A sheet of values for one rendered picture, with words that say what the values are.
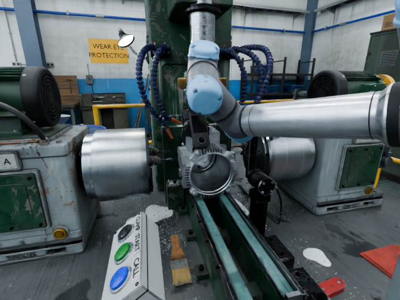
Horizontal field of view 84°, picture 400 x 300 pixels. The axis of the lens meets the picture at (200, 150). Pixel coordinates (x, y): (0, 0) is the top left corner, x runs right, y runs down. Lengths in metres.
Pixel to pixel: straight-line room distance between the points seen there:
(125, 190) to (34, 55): 5.16
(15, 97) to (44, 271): 0.50
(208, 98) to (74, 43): 5.58
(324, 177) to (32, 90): 1.01
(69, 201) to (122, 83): 5.19
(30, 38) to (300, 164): 5.49
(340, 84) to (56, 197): 1.03
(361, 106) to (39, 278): 0.86
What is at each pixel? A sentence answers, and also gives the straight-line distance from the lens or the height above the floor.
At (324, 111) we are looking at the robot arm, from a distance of 0.44.
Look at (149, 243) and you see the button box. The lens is 0.40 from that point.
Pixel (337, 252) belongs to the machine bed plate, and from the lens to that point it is 0.90.
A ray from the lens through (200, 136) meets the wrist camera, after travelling 0.62.
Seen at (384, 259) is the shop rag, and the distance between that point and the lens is 0.94.
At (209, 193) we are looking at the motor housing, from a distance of 0.82.
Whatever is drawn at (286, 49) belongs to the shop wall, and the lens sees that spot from 7.44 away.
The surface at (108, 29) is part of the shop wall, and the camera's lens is 5.96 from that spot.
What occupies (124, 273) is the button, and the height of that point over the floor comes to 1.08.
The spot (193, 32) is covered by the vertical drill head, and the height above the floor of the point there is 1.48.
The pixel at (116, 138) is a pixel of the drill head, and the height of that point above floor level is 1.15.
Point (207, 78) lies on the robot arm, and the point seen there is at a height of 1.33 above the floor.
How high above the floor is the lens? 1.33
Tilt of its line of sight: 17 degrees down
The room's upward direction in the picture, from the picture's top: straight up
